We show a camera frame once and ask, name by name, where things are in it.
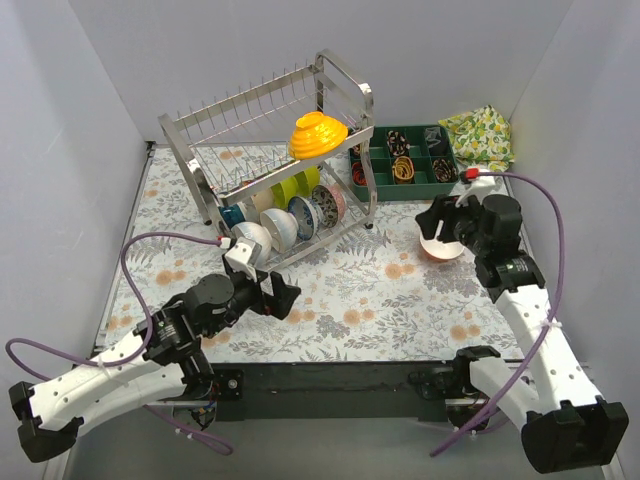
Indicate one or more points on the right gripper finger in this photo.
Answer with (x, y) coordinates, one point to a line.
(450, 231)
(428, 222)

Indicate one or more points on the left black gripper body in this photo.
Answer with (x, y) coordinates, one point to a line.
(265, 295)

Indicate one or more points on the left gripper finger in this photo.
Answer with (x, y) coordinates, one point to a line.
(282, 290)
(279, 305)

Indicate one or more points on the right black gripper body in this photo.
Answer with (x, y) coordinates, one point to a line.
(448, 223)

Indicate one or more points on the orange ribbed bowl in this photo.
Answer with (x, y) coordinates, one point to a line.
(440, 251)

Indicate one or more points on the red pattern bowl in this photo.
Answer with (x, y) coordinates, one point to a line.
(331, 202)

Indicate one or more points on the yellow ribbed bowl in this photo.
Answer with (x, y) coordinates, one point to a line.
(315, 134)

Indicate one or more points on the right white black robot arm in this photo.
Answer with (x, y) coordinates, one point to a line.
(564, 421)

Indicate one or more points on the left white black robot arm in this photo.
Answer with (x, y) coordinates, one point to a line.
(160, 359)

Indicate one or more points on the steel two-tier dish rack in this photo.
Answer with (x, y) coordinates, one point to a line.
(239, 146)

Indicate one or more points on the dark floral rolled tie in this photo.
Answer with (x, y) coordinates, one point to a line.
(444, 170)

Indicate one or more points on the yellow patterned rolled tie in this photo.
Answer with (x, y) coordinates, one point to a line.
(403, 170)

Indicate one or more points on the green divided organizer tray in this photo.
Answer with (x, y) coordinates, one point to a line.
(424, 186)

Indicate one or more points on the white ribbed bowl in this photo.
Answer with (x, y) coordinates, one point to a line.
(282, 227)
(257, 233)

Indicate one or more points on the white ribbed bowl front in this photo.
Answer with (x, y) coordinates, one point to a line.
(257, 233)

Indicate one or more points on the blue floral white bowl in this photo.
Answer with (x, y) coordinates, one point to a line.
(307, 215)

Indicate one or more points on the teal blue bowl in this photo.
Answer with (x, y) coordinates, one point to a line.
(232, 215)

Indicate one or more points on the pink black rolled tie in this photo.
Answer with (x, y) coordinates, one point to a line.
(397, 143)

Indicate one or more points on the orange navy rolled tie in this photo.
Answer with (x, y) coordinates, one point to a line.
(358, 174)

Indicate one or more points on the lemon print cloth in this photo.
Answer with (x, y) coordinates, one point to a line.
(481, 138)

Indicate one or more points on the grey rolled tie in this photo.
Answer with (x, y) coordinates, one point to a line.
(436, 140)

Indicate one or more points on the beige floral bowl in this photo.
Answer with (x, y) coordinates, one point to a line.
(257, 203)

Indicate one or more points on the lime green bowl left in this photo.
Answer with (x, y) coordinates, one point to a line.
(284, 191)

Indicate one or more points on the lime green bowl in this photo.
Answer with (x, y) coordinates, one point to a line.
(284, 191)
(307, 180)

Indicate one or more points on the lime green bowl right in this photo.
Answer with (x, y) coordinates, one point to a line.
(307, 180)

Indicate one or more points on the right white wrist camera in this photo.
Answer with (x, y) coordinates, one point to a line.
(477, 182)

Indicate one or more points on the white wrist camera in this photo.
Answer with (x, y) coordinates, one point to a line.
(241, 255)
(477, 182)

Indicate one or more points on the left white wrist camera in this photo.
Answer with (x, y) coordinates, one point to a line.
(241, 255)

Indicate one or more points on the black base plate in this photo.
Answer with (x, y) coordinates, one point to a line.
(337, 390)

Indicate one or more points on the aluminium frame rail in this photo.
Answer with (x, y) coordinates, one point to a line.
(477, 376)

